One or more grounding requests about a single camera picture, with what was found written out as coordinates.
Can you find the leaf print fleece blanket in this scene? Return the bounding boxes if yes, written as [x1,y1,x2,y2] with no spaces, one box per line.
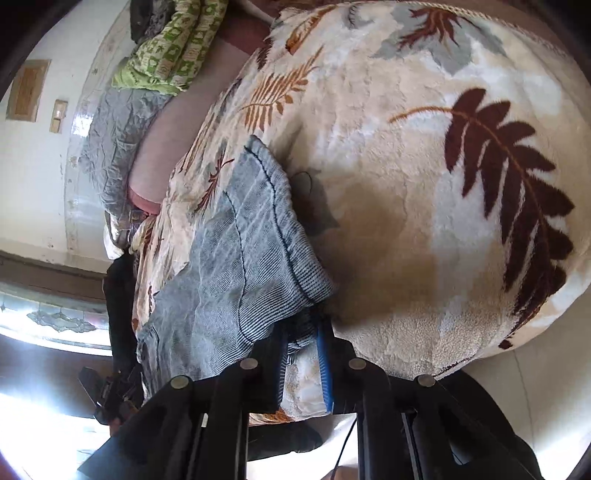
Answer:
[129,0,578,423]

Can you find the green patterned cloth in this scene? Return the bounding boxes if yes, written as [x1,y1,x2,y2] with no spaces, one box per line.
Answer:
[111,0,232,96]

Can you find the patterned glass window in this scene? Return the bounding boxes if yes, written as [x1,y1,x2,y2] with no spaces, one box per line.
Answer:
[0,281,114,359]

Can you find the wooden wall frame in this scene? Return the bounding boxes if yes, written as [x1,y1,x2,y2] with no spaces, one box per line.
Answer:
[6,59,51,123]

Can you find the beige wall switch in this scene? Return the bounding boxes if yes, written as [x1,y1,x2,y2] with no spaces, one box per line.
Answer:
[50,99,70,135]

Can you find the small black cloth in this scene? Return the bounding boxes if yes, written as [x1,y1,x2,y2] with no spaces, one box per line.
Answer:
[129,0,183,45]

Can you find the large black garment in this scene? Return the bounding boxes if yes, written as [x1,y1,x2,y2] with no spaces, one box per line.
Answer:
[102,256,145,371]

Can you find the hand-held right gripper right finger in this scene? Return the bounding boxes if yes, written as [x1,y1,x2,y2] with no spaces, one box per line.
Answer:
[315,318,536,480]

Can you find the black cable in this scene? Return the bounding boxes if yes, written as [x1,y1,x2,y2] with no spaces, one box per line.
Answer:
[334,413,361,480]

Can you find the pink sofa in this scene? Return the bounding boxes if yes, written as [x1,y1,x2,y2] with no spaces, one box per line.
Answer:
[127,0,283,220]

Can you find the cream cloth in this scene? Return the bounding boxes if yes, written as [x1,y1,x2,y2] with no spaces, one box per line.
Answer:
[104,212,139,260]

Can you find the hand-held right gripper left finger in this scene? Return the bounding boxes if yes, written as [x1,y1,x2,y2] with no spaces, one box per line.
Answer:
[78,322,290,480]

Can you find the grey denim pants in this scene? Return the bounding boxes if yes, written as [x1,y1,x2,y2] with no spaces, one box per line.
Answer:
[136,135,336,393]

